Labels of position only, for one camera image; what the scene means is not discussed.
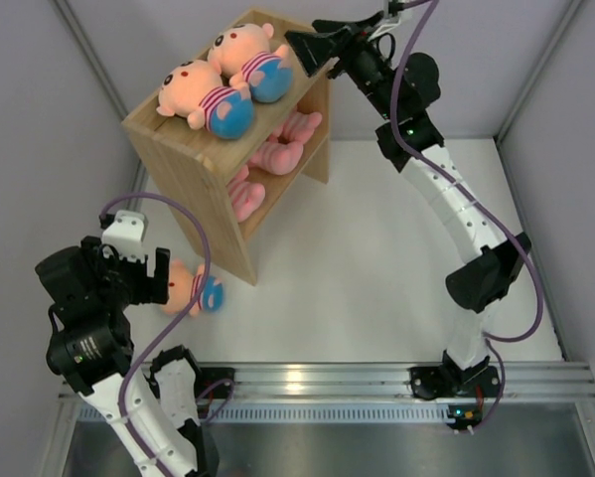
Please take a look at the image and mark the pink striped plush in shelf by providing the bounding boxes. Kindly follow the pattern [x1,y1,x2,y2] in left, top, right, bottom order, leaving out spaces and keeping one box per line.
[226,165,266,223]

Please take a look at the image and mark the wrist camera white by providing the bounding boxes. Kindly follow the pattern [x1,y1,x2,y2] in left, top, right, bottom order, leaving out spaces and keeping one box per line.
[377,0,412,31]
[101,210,148,263]

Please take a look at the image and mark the wooden two-tier shelf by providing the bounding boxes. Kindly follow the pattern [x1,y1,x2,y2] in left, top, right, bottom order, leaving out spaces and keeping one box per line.
[122,69,330,284]

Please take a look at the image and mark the pink frog-eyed plush toy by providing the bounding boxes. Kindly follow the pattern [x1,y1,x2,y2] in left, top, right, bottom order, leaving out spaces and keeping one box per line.
[246,141,304,176]

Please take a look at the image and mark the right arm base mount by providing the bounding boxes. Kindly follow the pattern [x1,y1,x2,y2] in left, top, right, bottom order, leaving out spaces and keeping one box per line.
[410,365,501,400]

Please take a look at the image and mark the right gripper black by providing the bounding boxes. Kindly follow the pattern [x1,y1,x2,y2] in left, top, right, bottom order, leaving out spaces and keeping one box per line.
[281,11,397,122]

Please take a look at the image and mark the purple cable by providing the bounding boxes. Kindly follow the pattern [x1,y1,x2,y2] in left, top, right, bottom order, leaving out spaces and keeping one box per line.
[97,192,238,477]
[393,0,546,432]

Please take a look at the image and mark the small connector with LED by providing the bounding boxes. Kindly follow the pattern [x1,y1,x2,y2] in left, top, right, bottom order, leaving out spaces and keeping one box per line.
[447,404,482,435]

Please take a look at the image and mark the boy plush black hair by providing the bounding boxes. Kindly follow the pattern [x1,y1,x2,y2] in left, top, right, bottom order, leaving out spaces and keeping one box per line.
[207,23,293,103]

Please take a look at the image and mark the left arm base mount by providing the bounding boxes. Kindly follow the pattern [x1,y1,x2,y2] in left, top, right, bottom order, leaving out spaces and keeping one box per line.
[194,366,235,400]

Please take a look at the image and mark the slotted cable duct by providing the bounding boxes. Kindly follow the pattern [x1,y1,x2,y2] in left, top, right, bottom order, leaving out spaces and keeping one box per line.
[77,400,452,424]

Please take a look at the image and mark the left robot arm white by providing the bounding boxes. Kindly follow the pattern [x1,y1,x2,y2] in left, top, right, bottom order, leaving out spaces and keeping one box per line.
[35,237,220,476]

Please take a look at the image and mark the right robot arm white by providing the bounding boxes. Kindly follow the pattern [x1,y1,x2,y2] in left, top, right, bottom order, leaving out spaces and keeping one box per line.
[284,15,530,400]

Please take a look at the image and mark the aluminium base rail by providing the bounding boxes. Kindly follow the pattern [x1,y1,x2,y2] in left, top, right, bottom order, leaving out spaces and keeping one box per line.
[58,361,595,399]

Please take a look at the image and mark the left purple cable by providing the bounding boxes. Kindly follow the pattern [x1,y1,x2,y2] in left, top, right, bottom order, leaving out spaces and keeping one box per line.
[97,192,238,477]

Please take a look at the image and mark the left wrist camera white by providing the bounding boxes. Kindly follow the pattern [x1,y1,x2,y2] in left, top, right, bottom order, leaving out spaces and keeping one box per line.
[101,210,148,263]

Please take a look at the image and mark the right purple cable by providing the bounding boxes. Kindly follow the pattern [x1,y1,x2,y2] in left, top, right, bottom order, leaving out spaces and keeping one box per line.
[393,0,546,432]

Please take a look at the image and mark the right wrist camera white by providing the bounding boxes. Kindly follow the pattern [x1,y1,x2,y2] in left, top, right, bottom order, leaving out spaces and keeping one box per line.
[377,0,412,31]

